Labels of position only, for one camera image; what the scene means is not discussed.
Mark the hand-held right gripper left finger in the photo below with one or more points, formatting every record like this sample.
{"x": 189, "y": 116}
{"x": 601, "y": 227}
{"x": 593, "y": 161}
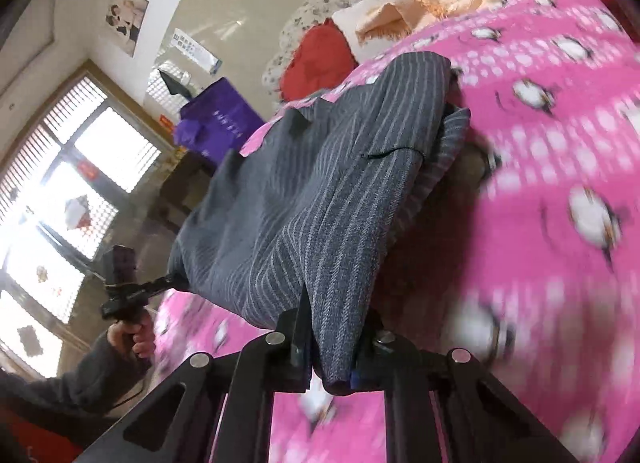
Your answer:
{"x": 295, "y": 338}

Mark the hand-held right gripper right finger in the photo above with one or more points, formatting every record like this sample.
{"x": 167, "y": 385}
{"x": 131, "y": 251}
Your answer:
{"x": 354, "y": 379}

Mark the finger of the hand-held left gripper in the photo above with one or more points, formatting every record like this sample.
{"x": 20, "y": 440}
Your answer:
{"x": 162, "y": 285}

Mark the grey pinstriped coat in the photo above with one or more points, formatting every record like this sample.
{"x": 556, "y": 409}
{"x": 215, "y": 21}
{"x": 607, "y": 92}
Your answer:
{"x": 310, "y": 203}

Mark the person's left forearm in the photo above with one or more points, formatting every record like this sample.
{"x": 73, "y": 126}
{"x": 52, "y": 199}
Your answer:
{"x": 85, "y": 378}

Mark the person's left hand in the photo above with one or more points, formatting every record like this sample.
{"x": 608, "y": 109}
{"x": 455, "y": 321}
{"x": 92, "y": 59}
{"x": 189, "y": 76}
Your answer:
{"x": 145, "y": 338}

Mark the window with blinds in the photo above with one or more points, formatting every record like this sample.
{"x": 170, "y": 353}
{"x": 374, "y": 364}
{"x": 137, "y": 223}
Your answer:
{"x": 75, "y": 203}

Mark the wooden bench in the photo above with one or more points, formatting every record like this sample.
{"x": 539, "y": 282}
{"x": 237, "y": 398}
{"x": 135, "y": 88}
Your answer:
{"x": 190, "y": 188}

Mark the purple shopping bag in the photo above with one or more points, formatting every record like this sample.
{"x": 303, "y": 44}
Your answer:
{"x": 220, "y": 118}

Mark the dark hanging cloth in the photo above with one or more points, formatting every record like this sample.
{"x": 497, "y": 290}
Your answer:
{"x": 172, "y": 83}

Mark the red pillow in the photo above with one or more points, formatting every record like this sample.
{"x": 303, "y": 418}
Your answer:
{"x": 315, "y": 63}

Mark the pink penguin print blanket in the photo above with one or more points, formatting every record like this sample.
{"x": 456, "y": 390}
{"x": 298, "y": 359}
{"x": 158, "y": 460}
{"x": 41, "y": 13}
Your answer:
{"x": 550, "y": 153}

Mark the white pillow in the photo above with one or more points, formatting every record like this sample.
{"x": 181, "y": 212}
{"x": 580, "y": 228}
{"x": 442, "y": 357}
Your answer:
{"x": 360, "y": 15}

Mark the orange fringed towel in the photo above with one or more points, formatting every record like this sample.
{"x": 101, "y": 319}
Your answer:
{"x": 425, "y": 10}

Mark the white wall calendar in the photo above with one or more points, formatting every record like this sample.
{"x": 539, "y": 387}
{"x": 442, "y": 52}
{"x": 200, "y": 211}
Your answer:
{"x": 195, "y": 50}

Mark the wall poster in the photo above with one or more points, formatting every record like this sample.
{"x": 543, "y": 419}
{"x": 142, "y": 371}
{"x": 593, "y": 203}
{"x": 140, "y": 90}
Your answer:
{"x": 127, "y": 18}

